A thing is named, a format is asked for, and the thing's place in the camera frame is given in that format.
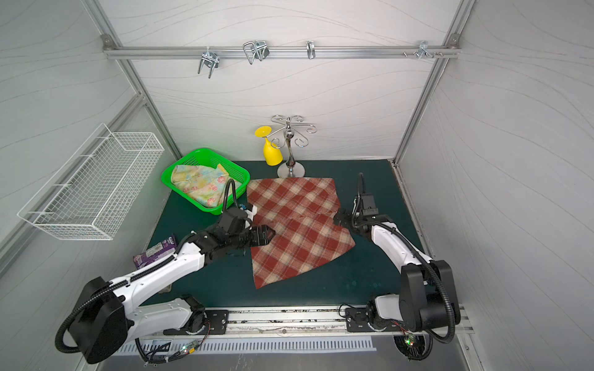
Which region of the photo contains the metal u-bolt clamp middle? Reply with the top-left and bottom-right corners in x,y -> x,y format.
242,40 -> 270,65

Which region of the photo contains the metal bracket right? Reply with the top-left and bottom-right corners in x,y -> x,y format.
402,41 -> 444,60

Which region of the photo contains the white vent strip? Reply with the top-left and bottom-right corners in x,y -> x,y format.
114,335 -> 377,356

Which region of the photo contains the red plaid skirt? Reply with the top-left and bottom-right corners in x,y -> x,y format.
247,178 -> 355,289

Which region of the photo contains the purple snack packet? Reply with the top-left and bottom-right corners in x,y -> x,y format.
133,234 -> 177,269

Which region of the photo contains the metal hook clamp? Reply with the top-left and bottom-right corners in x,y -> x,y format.
306,40 -> 316,60

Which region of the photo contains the yellow plastic goblet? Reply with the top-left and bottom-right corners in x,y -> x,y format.
255,126 -> 283,166

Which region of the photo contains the pastel floral skirt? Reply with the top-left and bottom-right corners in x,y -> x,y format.
170,164 -> 230,208

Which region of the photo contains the metal u-bolt clamp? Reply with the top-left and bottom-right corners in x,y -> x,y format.
197,49 -> 220,79
242,40 -> 270,65

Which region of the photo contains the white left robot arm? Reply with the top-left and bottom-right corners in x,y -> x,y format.
54,223 -> 276,364

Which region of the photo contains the green plastic basket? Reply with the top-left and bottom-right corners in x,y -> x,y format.
161,148 -> 251,215

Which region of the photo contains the chrome cup holder stand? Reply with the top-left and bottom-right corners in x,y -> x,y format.
266,114 -> 317,179

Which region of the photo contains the white wire basket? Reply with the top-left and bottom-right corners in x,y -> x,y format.
17,124 -> 164,241

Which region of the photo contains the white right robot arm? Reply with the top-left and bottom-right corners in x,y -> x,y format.
334,209 -> 460,343

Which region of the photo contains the metal u-bolt clamp left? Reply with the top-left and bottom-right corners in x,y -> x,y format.
197,49 -> 220,79

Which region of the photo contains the aluminium crossbar rail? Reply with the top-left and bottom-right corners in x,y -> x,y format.
104,44 -> 462,60

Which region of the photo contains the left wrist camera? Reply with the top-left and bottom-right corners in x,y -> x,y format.
217,207 -> 256,233

